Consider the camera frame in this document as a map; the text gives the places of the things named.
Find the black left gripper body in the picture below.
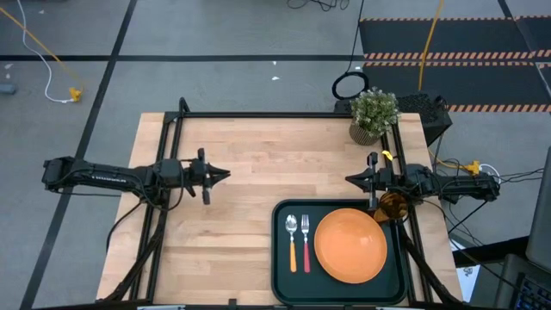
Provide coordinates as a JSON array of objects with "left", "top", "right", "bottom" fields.
[{"left": 189, "top": 148, "right": 213, "bottom": 206}]

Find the potted green plant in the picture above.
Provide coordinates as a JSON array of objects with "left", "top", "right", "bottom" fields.
[{"left": 348, "top": 87, "right": 401, "bottom": 146}]

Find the spoon with orange handle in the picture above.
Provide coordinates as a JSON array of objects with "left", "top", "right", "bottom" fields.
[{"left": 285, "top": 214, "right": 299, "bottom": 274}]

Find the black cable bundle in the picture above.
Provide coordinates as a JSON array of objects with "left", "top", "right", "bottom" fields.
[{"left": 443, "top": 167, "right": 546, "bottom": 259}]

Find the grey monitor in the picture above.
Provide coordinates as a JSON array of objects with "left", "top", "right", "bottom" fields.
[{"left": 525, "top": 146, "right": 551, "bottom": 273}]

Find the black hazard-striped floor mat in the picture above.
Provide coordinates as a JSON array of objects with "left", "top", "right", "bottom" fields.
[{"left": 359, "top": 15, "right": 551, "bottom": 114}]

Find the fork with red handle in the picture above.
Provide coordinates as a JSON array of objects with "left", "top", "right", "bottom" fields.
[{"left": 300, "top": 214, "right": 312, "bottom": 274}]

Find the white power cable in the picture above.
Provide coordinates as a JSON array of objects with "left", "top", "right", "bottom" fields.
[{"left": 478, "top": 163, "right": 503, "bottom": 184}]

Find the orange plate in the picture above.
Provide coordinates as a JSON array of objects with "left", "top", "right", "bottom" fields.
[{"left": 313, "top": 208, "right": 388, "bottom": 285}]

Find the white floor cable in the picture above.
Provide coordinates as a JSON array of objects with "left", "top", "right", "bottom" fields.
[{"left": 15, "top": 0, "right": 77, "bottom": 105}]

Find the black keyboard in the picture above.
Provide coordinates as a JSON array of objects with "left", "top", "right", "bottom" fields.
[{"left": 514, "top": 275, "right": 551, "bottom": 310}]

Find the black cable tangle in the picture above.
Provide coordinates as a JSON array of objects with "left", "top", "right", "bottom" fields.
[{"left": 286, "top": 0, "right": 350, "bottom": 12}]

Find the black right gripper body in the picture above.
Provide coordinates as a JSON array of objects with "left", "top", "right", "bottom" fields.
[{"left": 366, "top": 151, "right": 395, "bottom": 210}]

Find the black hanging cable with coil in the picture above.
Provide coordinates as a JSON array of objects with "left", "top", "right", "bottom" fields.
[{"left": 331, "top": 0, "right": 370, "bottom": 101}]

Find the dark green tray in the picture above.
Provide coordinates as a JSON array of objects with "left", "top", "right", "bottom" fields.
[{"left": 270, "top": 198, "right": 409, "bottom": 307}]

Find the yellow floor cable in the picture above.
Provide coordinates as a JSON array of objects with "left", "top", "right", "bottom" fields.
[{"left": 0, "top": 6, "right": 83, "bottom": 94}]

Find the yellow hanging cable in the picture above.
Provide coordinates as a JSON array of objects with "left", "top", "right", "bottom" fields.
[{"left": 417, "top": 0, "right": 444, "bottom": 92}]

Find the amber translucent cup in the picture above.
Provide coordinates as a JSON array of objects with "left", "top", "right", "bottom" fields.
[{"left": 373, "top": 192, "right": 409, "bottom": 223}]

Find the black side desk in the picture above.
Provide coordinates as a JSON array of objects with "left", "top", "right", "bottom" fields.
[{"left": 451, "top": 234, "right": 551, "bottom": 310}]

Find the black aluminium table frame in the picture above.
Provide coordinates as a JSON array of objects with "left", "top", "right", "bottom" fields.
[{"left": 102, "top": 96, "right": 464, "bottom": 309}]

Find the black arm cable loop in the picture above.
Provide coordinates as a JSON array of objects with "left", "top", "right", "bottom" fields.
[{"left": 105, "top": 200, "right": 145, "bottom": 255}]

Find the white paper sheet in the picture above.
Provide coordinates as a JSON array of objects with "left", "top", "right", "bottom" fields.
[{"left": 449, "top": 239, "right": 481, "bottom": 302}]

